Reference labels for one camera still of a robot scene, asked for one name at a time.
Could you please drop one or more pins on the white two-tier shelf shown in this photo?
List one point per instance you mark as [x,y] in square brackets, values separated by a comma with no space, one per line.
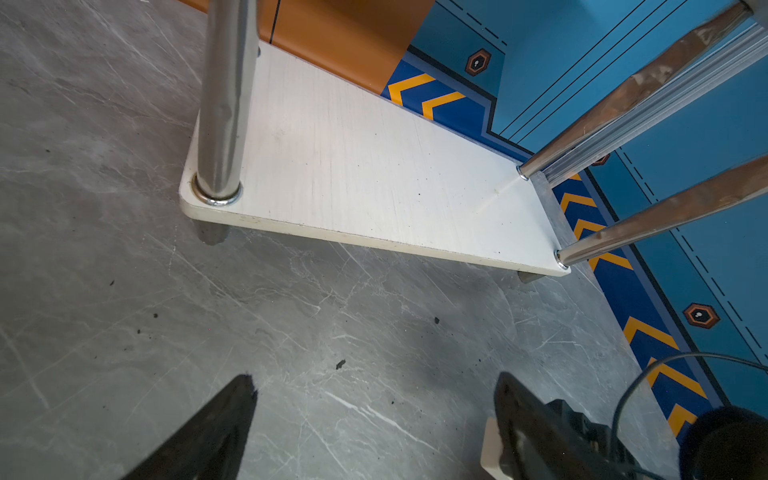
[285,146]

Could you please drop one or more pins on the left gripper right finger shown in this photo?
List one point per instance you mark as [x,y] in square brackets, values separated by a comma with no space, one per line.
[547,440]

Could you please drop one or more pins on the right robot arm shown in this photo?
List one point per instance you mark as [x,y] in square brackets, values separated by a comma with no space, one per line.
[725,443]

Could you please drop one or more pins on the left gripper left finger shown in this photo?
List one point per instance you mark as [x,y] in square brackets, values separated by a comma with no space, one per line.
[211,444]

